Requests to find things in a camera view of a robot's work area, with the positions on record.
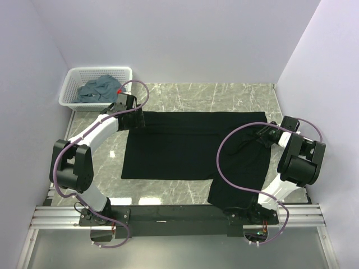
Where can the aluminium rail frame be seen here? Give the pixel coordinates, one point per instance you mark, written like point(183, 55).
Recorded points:
point(299, 240)

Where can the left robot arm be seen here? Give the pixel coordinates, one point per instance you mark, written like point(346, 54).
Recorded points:
point(72, 163)

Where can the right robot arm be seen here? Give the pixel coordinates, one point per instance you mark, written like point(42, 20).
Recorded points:
point(299, 165)

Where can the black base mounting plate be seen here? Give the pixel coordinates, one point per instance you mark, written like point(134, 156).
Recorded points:
point(171, 220)

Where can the grey blue t shirt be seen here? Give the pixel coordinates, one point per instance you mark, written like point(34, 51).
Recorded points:
point(101, 90)

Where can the black t shirt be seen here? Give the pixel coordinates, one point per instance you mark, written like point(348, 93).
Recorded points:
point(219, 146)

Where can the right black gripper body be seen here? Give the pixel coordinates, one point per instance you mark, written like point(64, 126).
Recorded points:
point(268, 138)

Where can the white plastic laundry basket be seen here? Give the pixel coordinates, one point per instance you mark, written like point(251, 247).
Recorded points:
point(79, 76)

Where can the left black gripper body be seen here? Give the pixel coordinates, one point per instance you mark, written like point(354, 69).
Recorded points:
point(135, 121)

